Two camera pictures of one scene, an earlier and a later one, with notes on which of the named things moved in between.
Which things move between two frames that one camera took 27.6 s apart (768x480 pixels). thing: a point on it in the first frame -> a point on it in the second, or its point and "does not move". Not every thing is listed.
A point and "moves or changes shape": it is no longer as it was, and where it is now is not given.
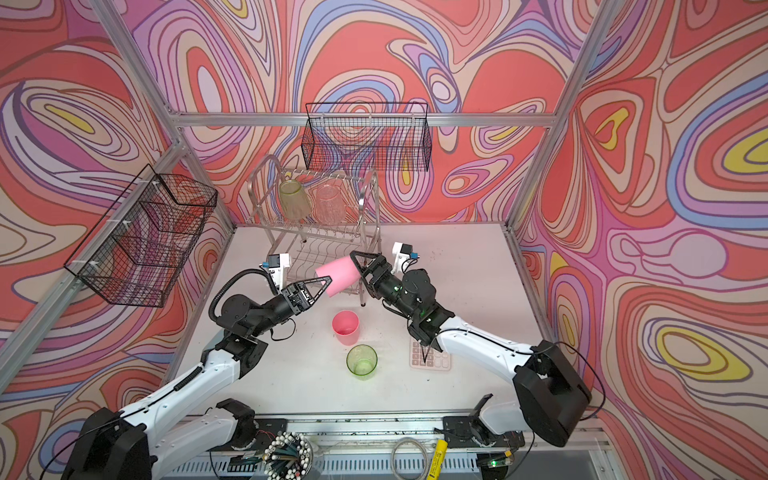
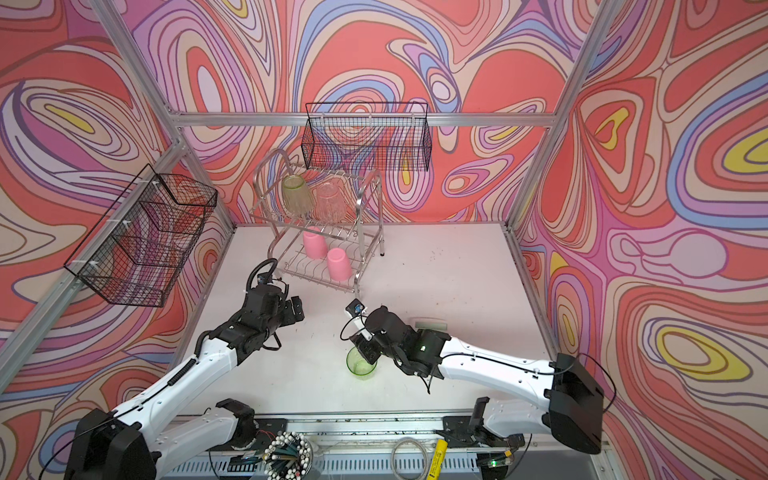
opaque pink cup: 343,273 moves or changes shape
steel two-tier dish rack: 324,224 does not move
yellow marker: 438,460 does not move
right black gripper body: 386,284 -> 371,350
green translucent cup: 362,360 does not move
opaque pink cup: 346,326 -> 315,243
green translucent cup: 295,203 does not move
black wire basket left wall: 137,252 does not move
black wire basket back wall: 367,136 does not move
